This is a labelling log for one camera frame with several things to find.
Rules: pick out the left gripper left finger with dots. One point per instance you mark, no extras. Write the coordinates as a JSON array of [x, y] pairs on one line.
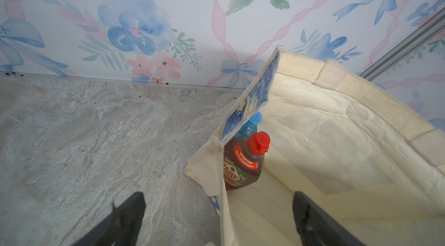
[[121, 227]]

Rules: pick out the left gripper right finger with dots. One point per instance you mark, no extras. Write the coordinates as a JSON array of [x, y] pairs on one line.
[[316, 227]]

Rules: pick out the cream shopping bag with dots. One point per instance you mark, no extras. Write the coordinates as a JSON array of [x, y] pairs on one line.
[[371, 162]]

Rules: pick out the dark red Fairy bottle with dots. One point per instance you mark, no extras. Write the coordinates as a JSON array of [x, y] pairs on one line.
[[244, 159]]

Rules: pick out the blue bottle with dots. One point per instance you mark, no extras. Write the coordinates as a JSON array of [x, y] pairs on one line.
[[250, 127]]

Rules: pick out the right corner aluminium post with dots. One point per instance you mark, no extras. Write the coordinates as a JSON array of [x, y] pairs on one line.
[[421, 35]]

